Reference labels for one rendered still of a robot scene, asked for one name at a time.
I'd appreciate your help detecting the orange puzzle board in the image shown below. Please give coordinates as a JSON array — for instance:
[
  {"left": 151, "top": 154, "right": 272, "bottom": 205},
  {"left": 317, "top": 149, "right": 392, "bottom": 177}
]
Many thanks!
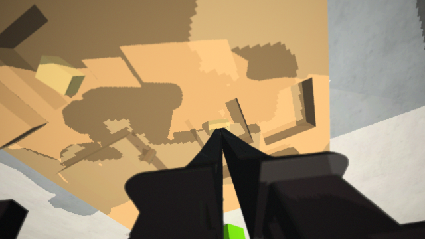
[{"left": 0, "top": 0, "right": 330, "bottom": 230}]

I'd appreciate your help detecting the green block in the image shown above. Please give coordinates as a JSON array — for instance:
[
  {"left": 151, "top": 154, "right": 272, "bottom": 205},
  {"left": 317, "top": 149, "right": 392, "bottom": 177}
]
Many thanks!
[{"left": 224, "top": 224, "right": 245, "bottom": 239}]

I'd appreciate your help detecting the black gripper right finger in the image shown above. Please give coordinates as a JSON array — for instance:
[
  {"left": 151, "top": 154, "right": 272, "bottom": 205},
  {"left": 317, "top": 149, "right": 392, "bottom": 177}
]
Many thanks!
[{"left": 220, "top": 128, "right": 349, "bottom": 239}]

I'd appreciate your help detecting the yellow rectangular block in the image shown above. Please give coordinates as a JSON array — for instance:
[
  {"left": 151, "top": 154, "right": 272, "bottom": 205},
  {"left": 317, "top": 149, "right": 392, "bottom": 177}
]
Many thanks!
[
  {"left": 35, "top": 55, "right": 85, "bottom": 96},
  {"left": 209, "top": 118, "right": 230, "bottom": 136}
]

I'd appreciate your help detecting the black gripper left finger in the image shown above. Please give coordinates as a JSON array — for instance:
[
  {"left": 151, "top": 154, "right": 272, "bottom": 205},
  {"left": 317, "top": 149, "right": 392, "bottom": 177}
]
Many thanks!
[{"left": 124, "top": 128, "right": 224, "bottom": 239}]

